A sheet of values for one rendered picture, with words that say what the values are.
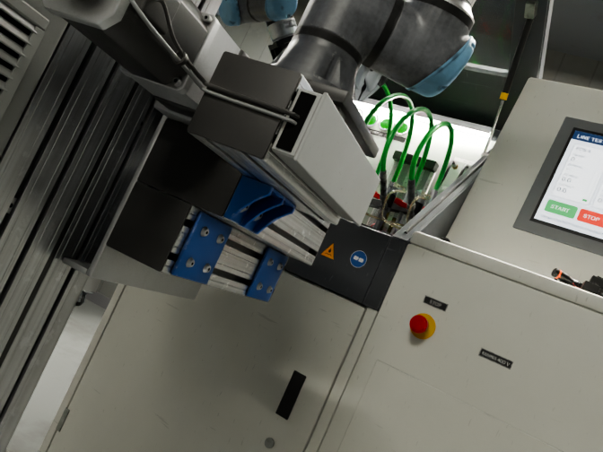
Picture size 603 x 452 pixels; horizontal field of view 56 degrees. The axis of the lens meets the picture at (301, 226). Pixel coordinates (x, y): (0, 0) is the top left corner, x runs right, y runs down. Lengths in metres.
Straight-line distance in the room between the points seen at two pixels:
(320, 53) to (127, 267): 0.41
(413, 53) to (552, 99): 0.81
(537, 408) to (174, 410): 0.80
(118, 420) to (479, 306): 0.91
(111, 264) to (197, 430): 0.71
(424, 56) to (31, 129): 0.57
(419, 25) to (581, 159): 0.74
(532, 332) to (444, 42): 0.55
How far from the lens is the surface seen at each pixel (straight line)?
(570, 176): 1.54
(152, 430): 1.49
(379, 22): 0.93
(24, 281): 0.78
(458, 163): 1.86
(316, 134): 0.54
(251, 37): 4.58
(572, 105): 1.68
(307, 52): 0.88
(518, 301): 1.17
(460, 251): 1.21
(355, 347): 1.23
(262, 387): 1.32
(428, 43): 0.94
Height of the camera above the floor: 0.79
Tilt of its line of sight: 5 degrees up
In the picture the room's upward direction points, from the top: 24 degrees clockwise
